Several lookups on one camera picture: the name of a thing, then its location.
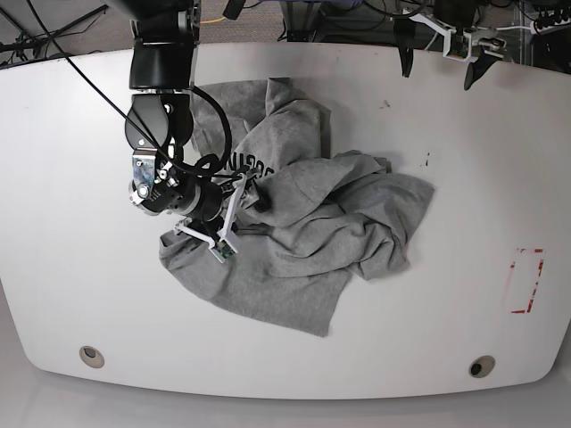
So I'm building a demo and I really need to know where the grey T-shirt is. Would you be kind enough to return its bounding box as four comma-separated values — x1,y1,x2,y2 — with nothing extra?
159,78,434,337

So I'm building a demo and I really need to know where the table grommet hole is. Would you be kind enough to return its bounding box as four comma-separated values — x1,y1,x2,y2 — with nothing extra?
79,346,104,369
468,355,496,379

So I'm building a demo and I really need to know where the right table grommet hole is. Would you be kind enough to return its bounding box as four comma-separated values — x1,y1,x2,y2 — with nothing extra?
468,355,496,379

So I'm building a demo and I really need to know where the left table grommet hole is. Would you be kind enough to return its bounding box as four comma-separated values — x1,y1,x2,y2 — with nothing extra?
79,346,104,369

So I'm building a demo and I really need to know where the red tape rectangle marking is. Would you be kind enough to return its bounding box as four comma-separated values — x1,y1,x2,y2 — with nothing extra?
505,248,545,315

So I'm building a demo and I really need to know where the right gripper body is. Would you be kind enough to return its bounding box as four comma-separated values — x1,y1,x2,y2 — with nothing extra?
128,149,223,221

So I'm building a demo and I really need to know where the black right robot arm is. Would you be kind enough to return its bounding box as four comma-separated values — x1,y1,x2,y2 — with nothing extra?
111,1,271,222

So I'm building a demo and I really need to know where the white power strip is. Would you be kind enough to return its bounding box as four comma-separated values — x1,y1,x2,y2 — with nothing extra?
530,6,570,35

